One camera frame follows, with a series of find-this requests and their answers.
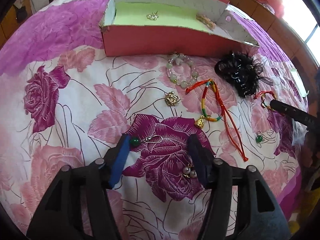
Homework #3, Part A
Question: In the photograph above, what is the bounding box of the red gold small bracelet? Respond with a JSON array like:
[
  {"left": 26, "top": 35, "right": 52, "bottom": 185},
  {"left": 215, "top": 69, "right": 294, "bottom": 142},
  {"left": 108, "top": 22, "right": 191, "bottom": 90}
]
[{"left": 253, "top": 90, "right": 278, "bottom": 111}]

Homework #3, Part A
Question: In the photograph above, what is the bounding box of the black feather hair accessory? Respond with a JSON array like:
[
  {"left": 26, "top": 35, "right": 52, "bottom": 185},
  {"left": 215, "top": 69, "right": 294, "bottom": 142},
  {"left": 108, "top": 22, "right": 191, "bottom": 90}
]
[{"left": 214, "top": 51, "right": 273, "bottom": 98}]

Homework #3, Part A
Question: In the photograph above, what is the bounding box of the pearl earring pair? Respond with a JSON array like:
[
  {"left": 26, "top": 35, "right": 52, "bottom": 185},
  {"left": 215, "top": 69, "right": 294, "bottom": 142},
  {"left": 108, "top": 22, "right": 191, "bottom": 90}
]
[{"left": 182, "top": 164, "right": 197, "bottom": 178}]

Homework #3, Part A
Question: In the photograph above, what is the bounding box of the multicolour cord pendant bracelet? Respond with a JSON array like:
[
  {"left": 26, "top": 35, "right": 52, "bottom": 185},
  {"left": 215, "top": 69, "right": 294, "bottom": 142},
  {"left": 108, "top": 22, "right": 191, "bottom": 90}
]
[{"left": 185, "top": 78, "right": 249, "bottom": 162}]

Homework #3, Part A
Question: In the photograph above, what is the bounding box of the green bead hook earring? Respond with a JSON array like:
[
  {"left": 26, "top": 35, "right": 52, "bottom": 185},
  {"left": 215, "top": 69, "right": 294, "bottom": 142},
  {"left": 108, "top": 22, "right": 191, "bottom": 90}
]
[{"left": 129, "top": 135, "right": 163, "bottom": 147}]

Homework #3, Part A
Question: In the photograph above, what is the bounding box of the gold flower brooch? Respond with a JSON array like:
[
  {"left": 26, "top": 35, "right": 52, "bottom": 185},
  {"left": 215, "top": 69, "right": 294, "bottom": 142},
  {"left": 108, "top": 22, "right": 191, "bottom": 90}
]
[{"left": 164, "top": 91, "right": 181, "bottom": 106}]

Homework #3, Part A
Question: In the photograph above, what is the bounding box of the green bead bracelet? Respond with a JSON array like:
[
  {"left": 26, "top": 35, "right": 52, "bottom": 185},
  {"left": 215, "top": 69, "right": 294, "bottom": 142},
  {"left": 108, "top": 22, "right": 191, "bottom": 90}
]
[{"left": 165, "top": 52, "right": 200, "bottom": 88}]

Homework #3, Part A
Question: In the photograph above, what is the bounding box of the wooden side cabinet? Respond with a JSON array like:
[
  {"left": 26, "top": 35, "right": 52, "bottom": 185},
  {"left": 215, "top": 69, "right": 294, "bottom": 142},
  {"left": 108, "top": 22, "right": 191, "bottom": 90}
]
[{"left": 224, "top": 0, "right": 320, "bottom": 86}]

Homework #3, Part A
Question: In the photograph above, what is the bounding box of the floral pink bedspread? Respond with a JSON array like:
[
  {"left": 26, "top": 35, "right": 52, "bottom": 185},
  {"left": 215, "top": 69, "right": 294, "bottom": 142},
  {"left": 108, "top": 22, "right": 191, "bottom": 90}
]
[{"left": 1, "top": 0, "right": 304, "bottom": 239}]

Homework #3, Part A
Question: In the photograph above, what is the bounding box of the pink bead hair clip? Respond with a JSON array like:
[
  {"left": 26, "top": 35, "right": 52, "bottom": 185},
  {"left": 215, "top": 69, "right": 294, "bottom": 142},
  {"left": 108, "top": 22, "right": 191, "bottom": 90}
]
[{"left": 196, "top": 14, "right": 216, "bottom": 30}]

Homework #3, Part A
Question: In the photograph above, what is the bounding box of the crystal earring in box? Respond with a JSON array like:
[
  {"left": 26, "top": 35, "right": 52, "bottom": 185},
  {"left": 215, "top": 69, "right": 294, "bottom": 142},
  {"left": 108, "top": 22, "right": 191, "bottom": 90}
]
[{"left": 146, "top": 12, "right": 159, "bottom": 21}]

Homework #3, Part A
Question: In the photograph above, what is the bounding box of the pink cardboard shoe box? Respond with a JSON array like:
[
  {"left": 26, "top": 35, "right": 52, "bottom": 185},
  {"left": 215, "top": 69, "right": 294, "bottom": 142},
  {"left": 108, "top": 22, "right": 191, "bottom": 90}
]
[{"left": 100, "top": 0, "right": 259, "bottom": 57}]

